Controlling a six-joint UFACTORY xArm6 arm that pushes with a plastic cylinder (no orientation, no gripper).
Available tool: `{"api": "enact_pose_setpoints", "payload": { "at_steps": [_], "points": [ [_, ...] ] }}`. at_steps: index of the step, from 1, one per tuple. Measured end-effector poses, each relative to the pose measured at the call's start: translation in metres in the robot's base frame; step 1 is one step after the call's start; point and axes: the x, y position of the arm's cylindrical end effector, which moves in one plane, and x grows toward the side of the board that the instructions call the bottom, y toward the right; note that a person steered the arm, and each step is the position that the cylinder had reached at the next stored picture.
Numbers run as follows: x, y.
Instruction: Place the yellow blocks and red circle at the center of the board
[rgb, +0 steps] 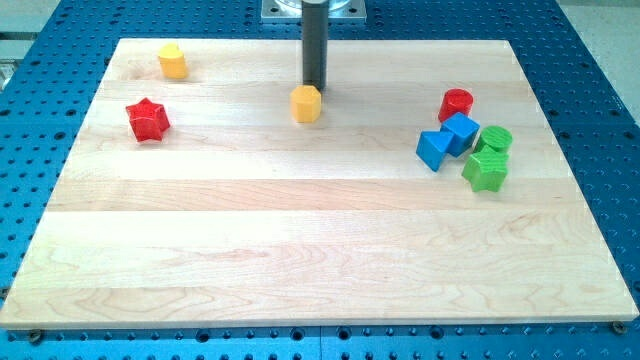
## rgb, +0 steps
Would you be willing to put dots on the left board clamp screw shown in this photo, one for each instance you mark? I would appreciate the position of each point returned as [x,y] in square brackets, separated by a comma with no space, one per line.
[35,336]

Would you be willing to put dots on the blue triangle block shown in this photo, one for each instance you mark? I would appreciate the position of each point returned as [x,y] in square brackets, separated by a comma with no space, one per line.
[432,147]

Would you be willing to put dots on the yellow hexagon block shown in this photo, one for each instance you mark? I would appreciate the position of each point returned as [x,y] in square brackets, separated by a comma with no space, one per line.
[305,103]

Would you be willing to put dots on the red star block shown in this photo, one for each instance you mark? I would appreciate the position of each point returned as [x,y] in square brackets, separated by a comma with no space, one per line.
[148,120]

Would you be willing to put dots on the red cylinder block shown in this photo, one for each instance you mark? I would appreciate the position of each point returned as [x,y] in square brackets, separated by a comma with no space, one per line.
[455,100]

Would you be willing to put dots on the green cylinder block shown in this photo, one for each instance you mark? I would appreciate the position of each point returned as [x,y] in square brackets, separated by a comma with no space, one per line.
[495,138]

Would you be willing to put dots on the blue cube block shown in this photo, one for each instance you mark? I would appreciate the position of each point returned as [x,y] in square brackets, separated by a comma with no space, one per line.
[464,130]

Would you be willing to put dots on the yellow heart block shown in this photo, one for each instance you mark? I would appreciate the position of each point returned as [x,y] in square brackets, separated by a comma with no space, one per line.
[172,61]

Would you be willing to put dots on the board clamp screw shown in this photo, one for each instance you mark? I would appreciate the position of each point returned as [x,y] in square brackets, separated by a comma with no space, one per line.
[35,336]
[618,328]

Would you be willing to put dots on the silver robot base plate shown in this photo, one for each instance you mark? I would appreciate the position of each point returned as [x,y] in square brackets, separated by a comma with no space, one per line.
[290,11]

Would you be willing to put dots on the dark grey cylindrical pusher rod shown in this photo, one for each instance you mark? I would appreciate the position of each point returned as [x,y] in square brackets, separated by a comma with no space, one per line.
[314,22]

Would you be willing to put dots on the green star block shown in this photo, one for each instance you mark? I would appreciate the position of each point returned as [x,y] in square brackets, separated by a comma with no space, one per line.
[486,170]

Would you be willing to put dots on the light wooden board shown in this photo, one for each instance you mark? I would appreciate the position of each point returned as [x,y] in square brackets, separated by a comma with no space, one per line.
[243,217]

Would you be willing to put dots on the right board clamp screw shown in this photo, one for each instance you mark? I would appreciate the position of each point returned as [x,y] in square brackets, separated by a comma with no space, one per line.
[618,328]

